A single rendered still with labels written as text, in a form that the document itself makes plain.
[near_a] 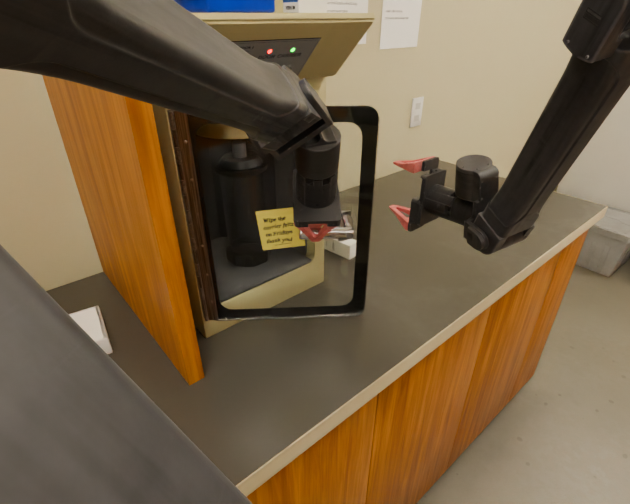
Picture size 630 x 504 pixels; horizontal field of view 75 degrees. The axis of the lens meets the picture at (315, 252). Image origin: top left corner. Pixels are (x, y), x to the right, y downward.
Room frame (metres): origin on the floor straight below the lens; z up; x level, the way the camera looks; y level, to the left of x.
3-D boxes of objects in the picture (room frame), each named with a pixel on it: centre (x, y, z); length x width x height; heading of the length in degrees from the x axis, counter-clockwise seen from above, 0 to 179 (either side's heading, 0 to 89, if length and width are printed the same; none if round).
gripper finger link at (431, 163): (0.77, -0.19, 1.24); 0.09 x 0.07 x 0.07; 41
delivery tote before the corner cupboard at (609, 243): (2.55, -1.91, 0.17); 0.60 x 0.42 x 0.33; 39
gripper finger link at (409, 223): (0.77, -0.19, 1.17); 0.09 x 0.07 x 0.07; 41
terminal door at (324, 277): (0.63, 0.05, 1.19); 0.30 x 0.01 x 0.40; 93
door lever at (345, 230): (0.60, -0.02, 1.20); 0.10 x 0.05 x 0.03; 93
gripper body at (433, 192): (0.72, -0.24, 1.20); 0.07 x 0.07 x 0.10; 41
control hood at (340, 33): (0.68, 0.06, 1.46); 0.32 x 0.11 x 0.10; 131
